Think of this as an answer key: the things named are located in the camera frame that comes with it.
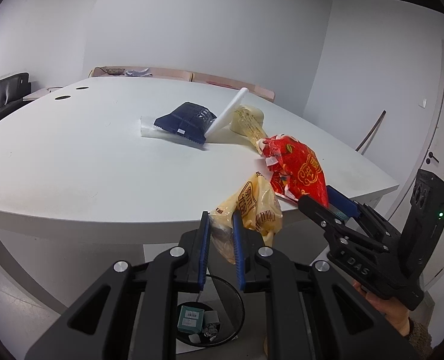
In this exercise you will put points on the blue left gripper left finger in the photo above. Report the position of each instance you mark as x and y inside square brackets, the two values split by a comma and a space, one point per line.
[205, 230]

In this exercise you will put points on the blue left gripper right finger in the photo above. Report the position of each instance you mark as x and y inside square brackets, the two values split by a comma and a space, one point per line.
[238, 248]

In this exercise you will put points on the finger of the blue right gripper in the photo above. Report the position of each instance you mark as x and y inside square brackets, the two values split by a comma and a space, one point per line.
[341, 203]

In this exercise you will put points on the yellow printed plastic bag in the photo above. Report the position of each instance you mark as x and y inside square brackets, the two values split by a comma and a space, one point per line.
[260, 211]

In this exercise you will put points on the red printed plastic bag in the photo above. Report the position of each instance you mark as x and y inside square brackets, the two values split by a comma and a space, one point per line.
[295, 168]

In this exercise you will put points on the dark blue packaged item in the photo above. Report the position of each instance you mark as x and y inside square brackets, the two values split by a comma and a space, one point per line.
[189, 120]

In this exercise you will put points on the beige printed snack wrapper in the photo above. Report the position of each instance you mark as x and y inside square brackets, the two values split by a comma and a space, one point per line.
[245, 123]

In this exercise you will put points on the black mesh trash bin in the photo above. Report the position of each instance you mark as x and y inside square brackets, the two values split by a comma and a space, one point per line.
[220, 295]

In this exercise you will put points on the person's right hand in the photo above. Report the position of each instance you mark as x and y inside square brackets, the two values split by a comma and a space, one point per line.
[393, 310]

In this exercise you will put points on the red mop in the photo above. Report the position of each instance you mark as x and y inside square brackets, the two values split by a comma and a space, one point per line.
[371, 131]

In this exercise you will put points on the teal cardboard box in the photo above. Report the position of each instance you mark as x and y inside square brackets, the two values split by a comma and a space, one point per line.
[190, 319]

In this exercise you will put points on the white curved table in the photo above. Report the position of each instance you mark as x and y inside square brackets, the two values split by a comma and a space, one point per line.
[81, 187]

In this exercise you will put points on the crumpled grey wrapper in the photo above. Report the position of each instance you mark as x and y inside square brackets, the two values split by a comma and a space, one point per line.
[212, 325]

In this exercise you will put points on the brown fuzzy jacket sleeve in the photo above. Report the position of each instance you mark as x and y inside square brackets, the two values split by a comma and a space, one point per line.
[420, 339]

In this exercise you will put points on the white flat plastic piece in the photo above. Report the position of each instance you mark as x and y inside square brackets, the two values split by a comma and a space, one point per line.
[226, 115]

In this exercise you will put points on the crumpled white tissue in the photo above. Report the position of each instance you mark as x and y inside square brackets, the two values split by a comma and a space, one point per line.
[194, 339]

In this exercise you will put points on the black leather sofa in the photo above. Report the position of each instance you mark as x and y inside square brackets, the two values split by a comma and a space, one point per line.
[12, 91]

